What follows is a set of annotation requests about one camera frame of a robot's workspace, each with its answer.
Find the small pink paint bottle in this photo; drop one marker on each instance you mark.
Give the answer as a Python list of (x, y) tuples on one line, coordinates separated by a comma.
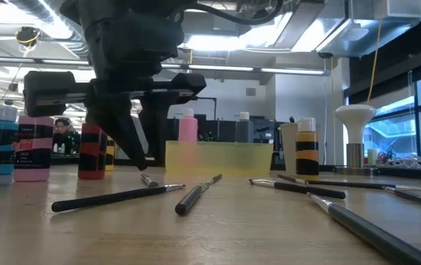
[(34, 147)]

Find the white dome table lamp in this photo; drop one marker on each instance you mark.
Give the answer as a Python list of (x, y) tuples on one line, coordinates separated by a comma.
[(356, 114)]

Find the thin black liner paintbrush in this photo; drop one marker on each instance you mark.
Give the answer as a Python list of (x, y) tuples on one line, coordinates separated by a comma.
[(361, 185)]

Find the large glass window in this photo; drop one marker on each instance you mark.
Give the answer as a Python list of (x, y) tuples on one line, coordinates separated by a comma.
[(416, 121)]

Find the black monitor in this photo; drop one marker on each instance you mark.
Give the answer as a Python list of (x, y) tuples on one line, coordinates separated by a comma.
[(264, 130)]

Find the yellow translucent plastic bin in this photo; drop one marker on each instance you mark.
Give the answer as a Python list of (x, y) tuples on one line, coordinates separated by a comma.
[(225, 158)]

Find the beige plastic cup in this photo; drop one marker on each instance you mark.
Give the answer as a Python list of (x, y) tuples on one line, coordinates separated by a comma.
[(288, 147)]

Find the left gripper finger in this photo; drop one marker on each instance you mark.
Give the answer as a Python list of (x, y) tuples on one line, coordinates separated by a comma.
[(157, 125), (115, 121)]

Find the small ochre paint bottle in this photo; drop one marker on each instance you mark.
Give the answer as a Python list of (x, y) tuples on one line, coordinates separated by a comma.
[(307, 147)]

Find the black background gantry frame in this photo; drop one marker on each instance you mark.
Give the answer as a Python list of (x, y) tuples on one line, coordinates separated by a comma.
[(214, 106)]

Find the black table frame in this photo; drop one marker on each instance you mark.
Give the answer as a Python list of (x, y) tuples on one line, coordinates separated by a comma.
[(416, 173)]

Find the medium round black paintbrush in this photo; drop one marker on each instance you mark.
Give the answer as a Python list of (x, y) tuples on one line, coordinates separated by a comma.
[(115, 198)]

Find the black paintbrush white print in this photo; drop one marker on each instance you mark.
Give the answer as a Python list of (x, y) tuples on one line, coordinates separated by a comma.
[(149, 180)]

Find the small yellow paint bottle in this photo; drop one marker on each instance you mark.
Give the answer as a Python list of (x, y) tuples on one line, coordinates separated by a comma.
[(110, 158)]

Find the small blue paint bottle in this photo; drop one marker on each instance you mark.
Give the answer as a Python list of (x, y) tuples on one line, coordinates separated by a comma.
[(0, 147)]

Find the angled flat bristle paintbrush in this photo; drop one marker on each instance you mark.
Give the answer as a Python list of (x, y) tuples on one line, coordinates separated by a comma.
[(306, 188)]

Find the person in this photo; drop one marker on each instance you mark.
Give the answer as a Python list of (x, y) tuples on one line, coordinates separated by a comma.
[(63, 136)]

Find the large pink paint bottle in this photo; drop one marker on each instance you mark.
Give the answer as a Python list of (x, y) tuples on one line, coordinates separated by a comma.
[(188, 129)]

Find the small red paint bottle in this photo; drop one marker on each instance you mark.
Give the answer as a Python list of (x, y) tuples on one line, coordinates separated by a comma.
[(89, 158)]

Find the large grey paint bottle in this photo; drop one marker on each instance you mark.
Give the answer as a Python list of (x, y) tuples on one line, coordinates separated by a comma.
[(244, 129)]

